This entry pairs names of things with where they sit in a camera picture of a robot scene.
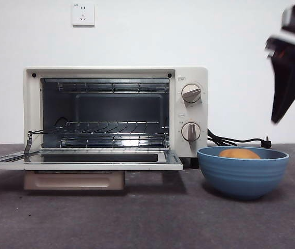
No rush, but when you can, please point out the brown potato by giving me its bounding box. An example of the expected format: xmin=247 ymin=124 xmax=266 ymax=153
xmin=219 ymin=148 xmax=261 ymax=160

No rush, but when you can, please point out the blue ribbed bowl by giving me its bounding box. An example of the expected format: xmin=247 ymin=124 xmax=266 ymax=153
xmin=197 ymin=146 xmax=290 ymax=201

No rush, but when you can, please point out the glass oven door beige handle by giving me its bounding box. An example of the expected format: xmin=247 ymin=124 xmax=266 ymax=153
xmin=0 ymin=150 xmax=184 ymax=191

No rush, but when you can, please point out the white Toshiba toaster oven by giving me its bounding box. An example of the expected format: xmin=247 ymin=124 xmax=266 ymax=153
xmin=23 ymin=66 xmax=208 ymax=169

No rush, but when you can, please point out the beige temperature knob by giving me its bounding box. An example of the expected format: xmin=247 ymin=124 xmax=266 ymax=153
xmin=181 ymin=84 xmax=203 ymax=104

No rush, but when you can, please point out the beige timer knob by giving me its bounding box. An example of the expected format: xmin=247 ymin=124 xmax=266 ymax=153
xmin=181 ymin=122 xmax=202 ymax=142

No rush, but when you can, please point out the black power cable with plug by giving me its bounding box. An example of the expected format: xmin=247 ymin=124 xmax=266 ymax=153
xmin=206 ymin=129 xmax=273 ymax=149

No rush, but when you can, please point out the metal wire oven rack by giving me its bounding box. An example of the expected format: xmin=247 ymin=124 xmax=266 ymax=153
xmin=28 ymin=121 xmax=170 ymax=136

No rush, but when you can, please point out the white wall socket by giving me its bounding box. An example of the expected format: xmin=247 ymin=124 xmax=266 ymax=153
xmin=72 ymin=3 xmax=96 ymax=27

